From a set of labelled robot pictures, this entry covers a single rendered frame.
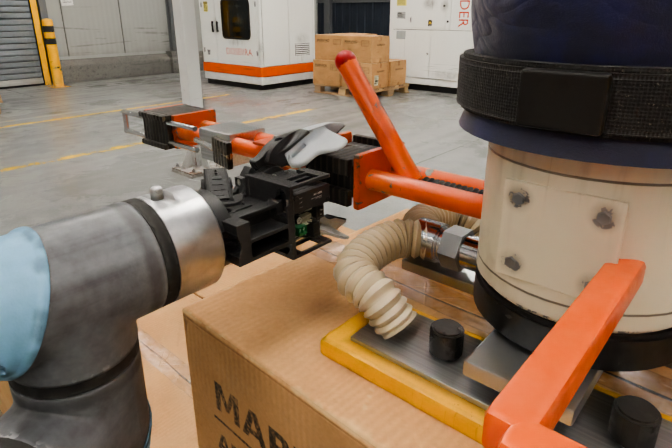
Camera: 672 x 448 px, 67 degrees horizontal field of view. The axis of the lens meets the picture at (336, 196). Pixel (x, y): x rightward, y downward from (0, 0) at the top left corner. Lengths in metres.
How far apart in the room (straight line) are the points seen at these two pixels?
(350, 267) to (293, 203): 0.08
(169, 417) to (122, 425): 0.61
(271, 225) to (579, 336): 0.27
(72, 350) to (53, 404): 0.05
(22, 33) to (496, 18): 10.37
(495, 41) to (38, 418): 0.40
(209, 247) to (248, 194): 0.10
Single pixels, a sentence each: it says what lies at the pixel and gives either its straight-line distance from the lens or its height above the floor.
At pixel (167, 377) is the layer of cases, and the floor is 0.54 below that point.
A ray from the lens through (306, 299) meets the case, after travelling 0.56.
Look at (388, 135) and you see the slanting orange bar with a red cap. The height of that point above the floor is 1.12.
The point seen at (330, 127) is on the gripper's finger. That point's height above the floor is 1.12.
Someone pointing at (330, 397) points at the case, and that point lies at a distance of 0.44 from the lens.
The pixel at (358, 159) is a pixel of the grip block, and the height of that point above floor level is 1.10.
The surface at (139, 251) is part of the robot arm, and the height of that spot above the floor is 1.08.
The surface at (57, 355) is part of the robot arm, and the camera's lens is 0.39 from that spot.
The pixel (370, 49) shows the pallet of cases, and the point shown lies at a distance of 7.72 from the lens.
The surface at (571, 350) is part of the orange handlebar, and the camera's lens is 0.28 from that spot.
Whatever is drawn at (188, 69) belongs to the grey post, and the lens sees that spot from 4.18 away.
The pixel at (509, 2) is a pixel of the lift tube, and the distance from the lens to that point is 0.36.
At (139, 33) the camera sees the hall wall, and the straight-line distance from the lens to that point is 11.59.
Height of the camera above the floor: 1.24
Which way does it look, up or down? 20 degrees down
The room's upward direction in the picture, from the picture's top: straight up
